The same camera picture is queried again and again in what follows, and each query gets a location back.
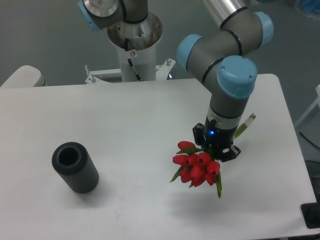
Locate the black device at table edge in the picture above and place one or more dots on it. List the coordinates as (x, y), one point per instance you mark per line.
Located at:
(311, 214)

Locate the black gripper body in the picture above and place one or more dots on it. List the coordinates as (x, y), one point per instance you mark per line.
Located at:
(219, 134)

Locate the red tulip bouquet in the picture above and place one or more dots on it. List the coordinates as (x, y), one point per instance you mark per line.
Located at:
(198, 165)

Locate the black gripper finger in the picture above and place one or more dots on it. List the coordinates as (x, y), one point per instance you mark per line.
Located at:
(199, 135)
(231, 154)

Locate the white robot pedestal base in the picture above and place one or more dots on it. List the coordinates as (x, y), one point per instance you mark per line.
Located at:
(136, 51)

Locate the white chair seat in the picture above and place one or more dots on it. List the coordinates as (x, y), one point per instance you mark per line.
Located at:
(25, 77)

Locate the white furniture leg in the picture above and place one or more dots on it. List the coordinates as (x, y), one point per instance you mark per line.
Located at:
(310, 112)

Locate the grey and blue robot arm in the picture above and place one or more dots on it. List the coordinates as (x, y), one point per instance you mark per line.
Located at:
(218, 63)

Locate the dark grey ribbed vase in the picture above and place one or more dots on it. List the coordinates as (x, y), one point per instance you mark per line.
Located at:
(73, 163)

